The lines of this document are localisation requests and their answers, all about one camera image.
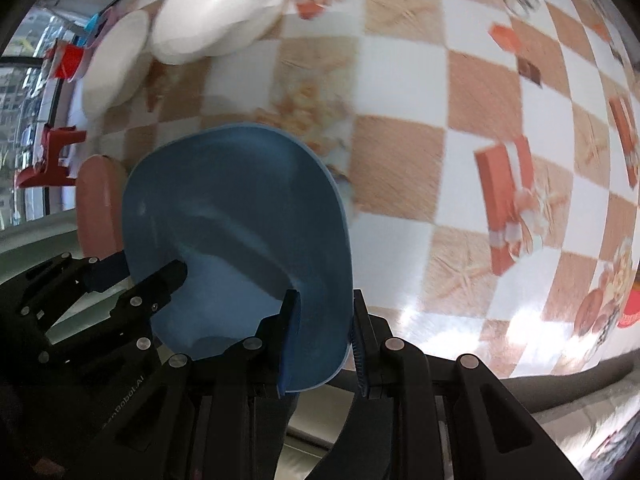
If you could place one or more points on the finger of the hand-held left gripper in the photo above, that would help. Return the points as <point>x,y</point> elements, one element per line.
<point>107,271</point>
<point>160,285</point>

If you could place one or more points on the blue bowl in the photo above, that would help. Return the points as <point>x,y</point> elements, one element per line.
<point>235,200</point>

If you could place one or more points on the red plastic stool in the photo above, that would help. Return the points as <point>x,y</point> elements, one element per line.
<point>55,137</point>

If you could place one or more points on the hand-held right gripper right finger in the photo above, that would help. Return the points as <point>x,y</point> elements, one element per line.
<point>361,355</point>

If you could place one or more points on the large white plate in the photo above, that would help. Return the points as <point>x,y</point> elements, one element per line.
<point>215,15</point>

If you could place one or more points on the red container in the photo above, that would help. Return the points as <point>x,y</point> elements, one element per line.
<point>67,60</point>

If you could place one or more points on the checkered printed tablecloth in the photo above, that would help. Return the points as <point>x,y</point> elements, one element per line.
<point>400,60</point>

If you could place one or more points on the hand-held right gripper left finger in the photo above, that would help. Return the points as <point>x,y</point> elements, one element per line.
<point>290,345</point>

